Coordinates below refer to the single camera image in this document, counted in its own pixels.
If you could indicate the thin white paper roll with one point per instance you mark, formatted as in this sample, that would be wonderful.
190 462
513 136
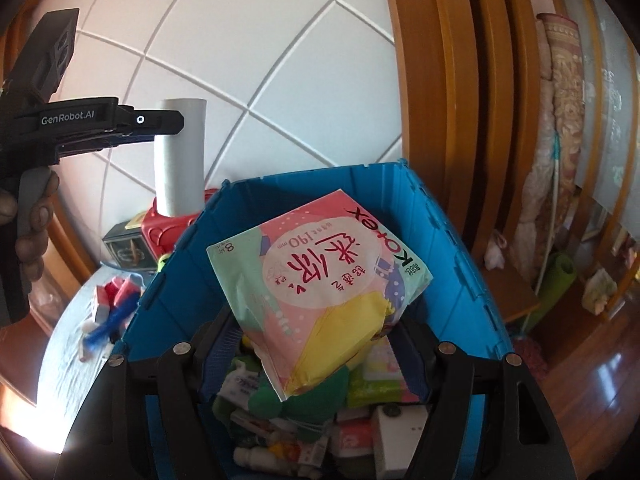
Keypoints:
180 175

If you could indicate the pink wet wipes packet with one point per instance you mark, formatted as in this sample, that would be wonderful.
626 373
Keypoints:
380 390

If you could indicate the wooden door frame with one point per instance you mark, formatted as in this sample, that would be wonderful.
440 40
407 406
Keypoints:
450 110

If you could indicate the red pink tissue packet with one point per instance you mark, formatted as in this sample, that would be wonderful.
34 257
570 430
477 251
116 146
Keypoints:
352 440

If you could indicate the person's left hand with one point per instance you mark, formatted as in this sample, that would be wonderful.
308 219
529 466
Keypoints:
37 240

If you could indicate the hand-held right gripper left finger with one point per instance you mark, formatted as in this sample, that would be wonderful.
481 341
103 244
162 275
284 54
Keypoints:
220 355

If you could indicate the rolled patterned rug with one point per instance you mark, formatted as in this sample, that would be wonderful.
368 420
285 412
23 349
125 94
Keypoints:
560 135

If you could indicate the blue feather duster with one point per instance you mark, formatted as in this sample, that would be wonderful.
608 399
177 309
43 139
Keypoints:
112 320

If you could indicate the blue plastic container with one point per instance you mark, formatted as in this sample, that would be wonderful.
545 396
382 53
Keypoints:
300 195

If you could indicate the white crumpled cloth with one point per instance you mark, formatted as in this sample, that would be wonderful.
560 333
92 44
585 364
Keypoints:
494 252

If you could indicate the red plastic case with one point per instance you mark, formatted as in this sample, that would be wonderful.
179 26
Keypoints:
165 235

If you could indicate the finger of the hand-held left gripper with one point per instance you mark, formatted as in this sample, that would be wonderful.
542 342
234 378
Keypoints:
160 121
110 141

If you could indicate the green rolled mat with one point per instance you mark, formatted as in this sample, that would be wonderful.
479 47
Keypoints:
552 285

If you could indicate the white medicine box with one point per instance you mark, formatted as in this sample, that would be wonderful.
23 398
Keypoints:
400 430

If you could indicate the black gift bag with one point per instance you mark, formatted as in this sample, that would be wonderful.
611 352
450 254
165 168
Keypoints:
125 250

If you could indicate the pastel pad packet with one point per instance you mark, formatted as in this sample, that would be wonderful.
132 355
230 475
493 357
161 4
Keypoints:
310 280

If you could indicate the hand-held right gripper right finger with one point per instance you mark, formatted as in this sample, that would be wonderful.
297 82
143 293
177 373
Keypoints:
430 365

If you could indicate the small white bottle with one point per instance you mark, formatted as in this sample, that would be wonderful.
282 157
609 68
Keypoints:
255 457

